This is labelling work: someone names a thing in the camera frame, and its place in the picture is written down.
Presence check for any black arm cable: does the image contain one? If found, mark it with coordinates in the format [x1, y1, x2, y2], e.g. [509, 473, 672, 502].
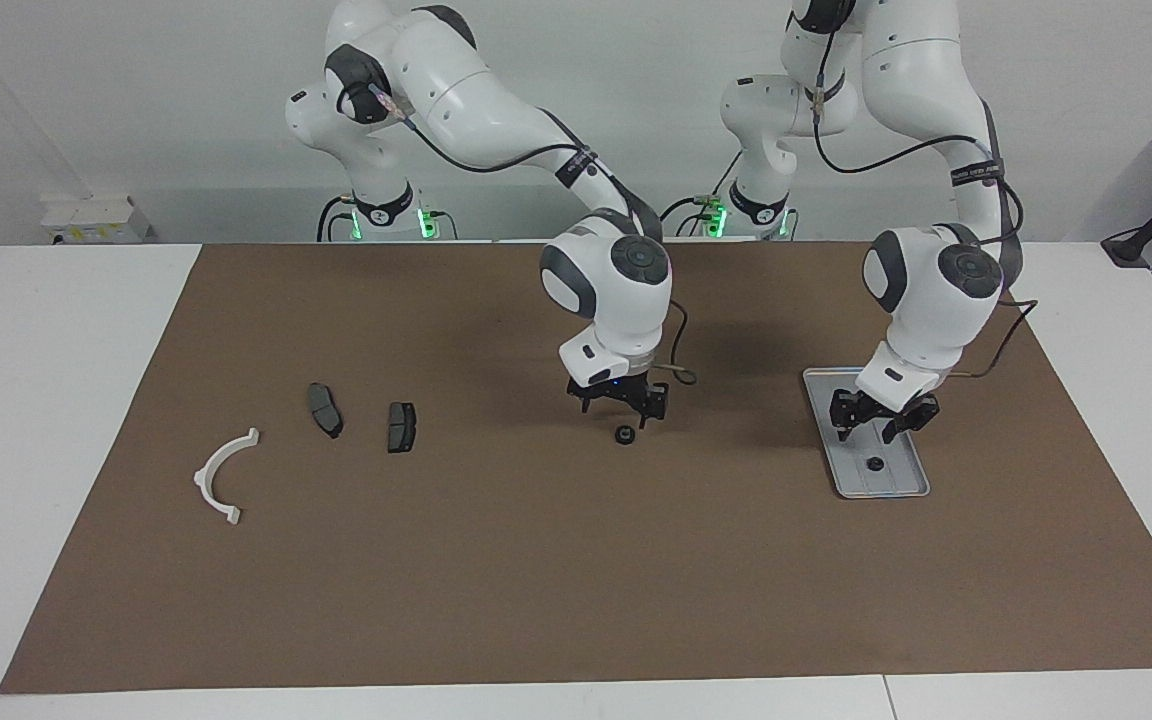
[366, 85, 700, 387]
[806, 40, 1040, 382]

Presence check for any black base cable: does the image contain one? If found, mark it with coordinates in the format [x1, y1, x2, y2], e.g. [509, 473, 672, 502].
[656, 150, 737, 239]
[315, 194, 353, 243]

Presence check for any black left base cable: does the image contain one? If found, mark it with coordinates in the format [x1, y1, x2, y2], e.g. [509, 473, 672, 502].
[656, 150, 737, 239]

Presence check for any brown table mat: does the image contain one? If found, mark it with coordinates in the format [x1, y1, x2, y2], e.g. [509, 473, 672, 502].
[0, 240, 1152, 695]

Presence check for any long dark brake pad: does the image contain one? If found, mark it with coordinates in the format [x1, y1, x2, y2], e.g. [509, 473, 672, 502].
[307, 382, 345, 440]

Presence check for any white semicircular bracket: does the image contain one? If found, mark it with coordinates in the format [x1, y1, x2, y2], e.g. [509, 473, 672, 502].
[193, 427, 262, 527]

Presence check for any short dark brake pad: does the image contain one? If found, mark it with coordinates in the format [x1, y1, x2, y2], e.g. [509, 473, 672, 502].
[386, 402, 418, 455]

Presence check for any silver metal tray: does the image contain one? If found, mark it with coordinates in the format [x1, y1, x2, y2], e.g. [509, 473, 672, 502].
[801, 367, 932, 500]

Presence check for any black right base cable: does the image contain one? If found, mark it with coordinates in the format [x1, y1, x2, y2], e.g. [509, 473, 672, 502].
[315, 194, 353, 243]

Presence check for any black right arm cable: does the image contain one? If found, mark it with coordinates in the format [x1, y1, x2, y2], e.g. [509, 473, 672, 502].
[366, 85, 700, 387]

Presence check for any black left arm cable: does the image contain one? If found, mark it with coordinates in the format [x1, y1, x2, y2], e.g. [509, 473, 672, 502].
[806, 40, 1040, 382]

